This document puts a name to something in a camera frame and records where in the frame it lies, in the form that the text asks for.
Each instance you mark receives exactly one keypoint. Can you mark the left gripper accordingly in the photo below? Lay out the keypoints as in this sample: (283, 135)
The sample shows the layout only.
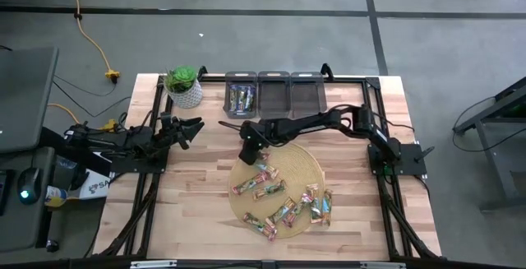
(172, 133)

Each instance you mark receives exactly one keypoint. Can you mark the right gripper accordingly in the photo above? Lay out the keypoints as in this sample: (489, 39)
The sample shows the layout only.
(252, 145)

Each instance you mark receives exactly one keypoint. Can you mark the granola bar orange wrapper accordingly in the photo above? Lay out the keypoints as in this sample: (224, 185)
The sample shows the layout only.
(326, 207)
(269, 190)
(281, 211)
(315, 209)

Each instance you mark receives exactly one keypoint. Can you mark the granola bar blue wrapper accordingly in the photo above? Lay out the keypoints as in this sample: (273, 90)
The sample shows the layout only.
(233, 98)
(251, 98)
(242, 98)

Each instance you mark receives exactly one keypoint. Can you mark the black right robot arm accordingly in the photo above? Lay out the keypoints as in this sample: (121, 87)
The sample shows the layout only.
(312, 121)

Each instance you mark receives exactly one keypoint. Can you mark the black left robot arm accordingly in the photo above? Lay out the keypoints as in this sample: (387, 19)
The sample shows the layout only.
(119, 139)

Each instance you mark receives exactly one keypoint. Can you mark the succulent in white patterned pot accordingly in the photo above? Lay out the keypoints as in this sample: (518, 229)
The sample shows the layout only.
(185, 92)

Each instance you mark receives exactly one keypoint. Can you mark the grey plastic bin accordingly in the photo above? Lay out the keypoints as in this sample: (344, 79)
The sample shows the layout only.
(308, 100)
(274, 100)
(242, 117)

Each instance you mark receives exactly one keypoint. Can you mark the round woven straw placemat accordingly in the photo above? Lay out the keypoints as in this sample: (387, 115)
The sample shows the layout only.
(296, 166)

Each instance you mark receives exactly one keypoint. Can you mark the white printed box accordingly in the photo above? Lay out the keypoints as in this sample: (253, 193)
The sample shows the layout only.
(96, 186)

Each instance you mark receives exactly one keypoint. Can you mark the yellow blue bottle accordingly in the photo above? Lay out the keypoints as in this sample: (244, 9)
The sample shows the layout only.
(55, 196)

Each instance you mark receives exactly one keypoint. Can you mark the grey desk panel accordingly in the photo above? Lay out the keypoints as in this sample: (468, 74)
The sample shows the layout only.
(24, 96)

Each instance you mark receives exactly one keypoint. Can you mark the black computer mouse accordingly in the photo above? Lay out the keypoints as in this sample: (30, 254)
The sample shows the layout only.
(29, 182)

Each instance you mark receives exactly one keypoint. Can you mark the black desk caster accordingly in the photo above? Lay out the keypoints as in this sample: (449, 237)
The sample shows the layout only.
(52, 246)

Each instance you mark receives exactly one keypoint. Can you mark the grey desk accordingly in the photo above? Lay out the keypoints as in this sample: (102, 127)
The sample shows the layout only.
(24, 228)

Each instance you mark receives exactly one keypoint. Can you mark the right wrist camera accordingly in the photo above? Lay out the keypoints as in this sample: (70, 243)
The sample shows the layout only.
(251, 130)

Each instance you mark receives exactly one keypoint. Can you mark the black aluminium table frame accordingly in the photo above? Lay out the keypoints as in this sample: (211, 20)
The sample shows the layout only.
(349, 80)

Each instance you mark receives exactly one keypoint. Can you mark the silver metal bracket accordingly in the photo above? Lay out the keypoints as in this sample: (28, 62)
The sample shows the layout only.
(382, 265)
(152, 264)

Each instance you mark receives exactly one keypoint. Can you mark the grey side table frame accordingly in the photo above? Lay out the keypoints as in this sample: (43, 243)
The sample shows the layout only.
(493, 166)

